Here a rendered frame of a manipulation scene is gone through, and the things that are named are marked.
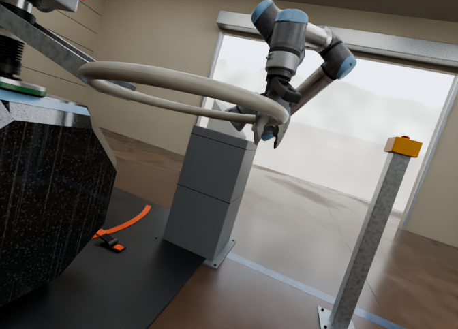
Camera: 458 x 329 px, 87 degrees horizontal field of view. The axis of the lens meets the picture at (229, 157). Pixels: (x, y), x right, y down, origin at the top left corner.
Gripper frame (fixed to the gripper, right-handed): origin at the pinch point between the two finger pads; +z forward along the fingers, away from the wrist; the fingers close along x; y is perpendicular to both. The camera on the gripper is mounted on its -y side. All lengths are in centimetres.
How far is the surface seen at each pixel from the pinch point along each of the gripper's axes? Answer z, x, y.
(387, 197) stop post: 12, -86, 30
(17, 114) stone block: 7, 69, 24
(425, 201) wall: 33, -477, 266
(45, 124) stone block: 9, 64, 29
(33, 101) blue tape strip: 3, 69, 31
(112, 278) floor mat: 80, 38, 59
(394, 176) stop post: 1, -86, 30
